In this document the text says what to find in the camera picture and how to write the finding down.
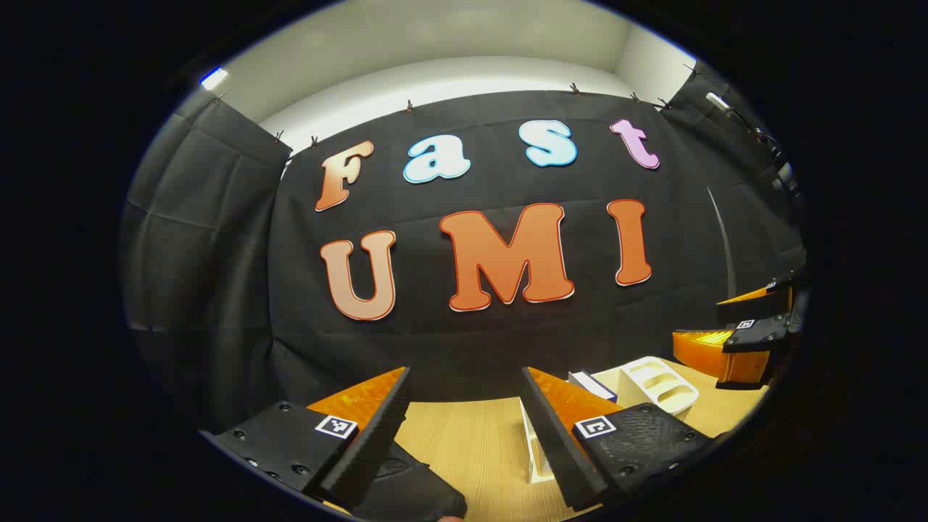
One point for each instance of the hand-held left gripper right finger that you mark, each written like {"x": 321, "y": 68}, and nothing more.
{"x": 558, "y": 442}

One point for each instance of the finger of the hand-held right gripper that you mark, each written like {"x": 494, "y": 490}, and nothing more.
{"x": 757, "y": 332}
{"x": 761, "y": 303}

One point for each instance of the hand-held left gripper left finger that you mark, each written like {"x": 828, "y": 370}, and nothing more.
{"x": 362, "y": 449}

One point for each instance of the blue cover book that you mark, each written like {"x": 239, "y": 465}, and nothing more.
{"x": 591, "y": 384}

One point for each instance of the black schoolbag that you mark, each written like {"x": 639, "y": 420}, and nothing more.
{"x": 420, "y": 493}

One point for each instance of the white bookshelf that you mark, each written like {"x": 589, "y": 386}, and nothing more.
{"x": 652, "y": 380}

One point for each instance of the ceiling light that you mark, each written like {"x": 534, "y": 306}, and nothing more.
{"x": 214, "y": 77}

